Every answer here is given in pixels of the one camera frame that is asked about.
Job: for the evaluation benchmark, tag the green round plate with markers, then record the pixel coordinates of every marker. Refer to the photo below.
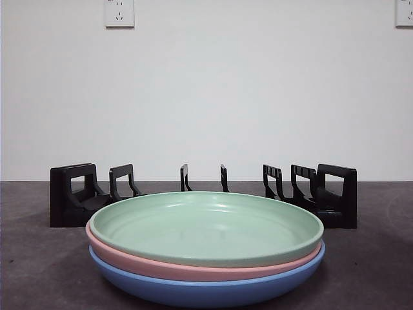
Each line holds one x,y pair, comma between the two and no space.
206,226

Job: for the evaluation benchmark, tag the pink round plate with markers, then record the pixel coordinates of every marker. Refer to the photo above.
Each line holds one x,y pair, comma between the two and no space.
206,272

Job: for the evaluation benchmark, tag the blue round plate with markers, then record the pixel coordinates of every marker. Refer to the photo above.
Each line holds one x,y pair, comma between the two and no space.
206,295

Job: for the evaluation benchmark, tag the black plastic dish rack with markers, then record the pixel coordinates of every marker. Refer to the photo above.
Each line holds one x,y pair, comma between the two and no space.
58,200

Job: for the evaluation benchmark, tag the white wall socket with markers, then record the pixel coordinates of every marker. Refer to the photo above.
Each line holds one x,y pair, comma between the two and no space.
405,13
119,13

